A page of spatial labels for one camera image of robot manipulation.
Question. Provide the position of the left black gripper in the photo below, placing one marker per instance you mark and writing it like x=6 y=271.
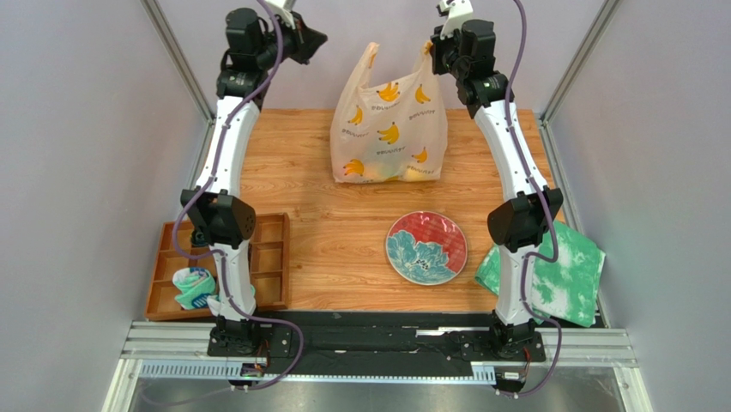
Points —
x=306 y=41

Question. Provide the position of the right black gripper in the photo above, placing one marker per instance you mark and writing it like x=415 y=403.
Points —
x=437 y=51

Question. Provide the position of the banana print plastic bag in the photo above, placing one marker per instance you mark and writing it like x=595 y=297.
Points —
x=395 y=131

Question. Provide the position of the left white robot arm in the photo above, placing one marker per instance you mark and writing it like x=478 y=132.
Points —
x=255 y=51

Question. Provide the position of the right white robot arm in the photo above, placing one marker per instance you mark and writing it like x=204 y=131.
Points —
x=464 y=48

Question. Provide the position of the red and teal floral plate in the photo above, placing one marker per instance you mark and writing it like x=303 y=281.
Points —
x=426 y=248

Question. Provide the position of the wooden compartment tray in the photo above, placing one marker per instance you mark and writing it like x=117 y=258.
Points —
x=268 y=261

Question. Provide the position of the green white tie-dye cloth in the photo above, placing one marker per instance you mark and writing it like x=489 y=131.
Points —
x=566 y=289

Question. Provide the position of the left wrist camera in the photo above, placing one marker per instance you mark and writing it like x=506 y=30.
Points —
x=283 y=9

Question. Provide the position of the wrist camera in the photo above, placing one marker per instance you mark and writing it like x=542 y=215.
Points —
x=456 y=13
x=283 y=9

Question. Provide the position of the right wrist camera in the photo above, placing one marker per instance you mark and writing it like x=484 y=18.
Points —
x=456 y=13

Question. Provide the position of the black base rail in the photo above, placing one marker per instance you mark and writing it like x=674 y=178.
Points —
x=383 y=345

